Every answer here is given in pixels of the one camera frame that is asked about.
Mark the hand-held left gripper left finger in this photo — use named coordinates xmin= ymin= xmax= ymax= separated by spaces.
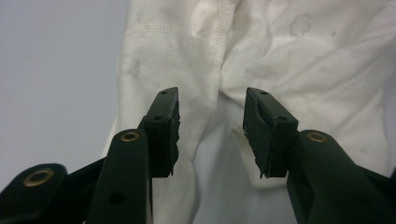
xmin=85 ymin=87 xmax=181 ymax=224

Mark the white baby romper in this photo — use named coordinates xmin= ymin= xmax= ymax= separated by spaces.
xmin=101 ymin=0 xmax=396 ymax=224

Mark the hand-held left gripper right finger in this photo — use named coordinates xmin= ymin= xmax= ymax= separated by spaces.
xmin=242 ymin=87 xmax=396 ymax=224

